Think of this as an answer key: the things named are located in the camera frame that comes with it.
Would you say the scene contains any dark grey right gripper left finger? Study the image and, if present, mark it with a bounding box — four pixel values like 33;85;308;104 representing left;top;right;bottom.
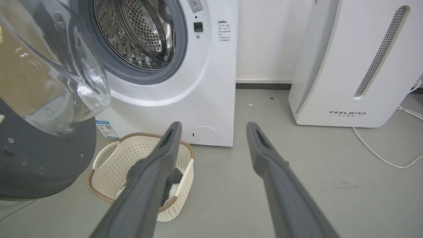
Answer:
89;121;182;238

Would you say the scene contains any white power cable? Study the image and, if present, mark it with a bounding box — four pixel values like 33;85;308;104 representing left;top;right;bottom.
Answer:
352;80;423;169

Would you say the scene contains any white front-load washing machine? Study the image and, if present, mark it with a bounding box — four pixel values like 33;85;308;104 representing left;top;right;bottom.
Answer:
61;0;239;147

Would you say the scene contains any white air purifier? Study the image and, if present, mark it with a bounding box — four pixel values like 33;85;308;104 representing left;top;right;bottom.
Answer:
288;0;423;128

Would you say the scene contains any cream perforated laundry basket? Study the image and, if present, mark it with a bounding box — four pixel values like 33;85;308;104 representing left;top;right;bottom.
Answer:
87;133;195;222

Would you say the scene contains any dark grey garment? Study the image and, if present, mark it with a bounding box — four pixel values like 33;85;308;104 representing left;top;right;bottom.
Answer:
126;158;184;207

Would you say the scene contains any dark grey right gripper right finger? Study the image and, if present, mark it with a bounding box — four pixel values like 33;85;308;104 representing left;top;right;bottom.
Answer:
246;122;341;238

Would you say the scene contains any washing machine door with glass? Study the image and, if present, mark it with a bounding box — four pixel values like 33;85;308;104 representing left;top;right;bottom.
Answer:
0;0;111;201

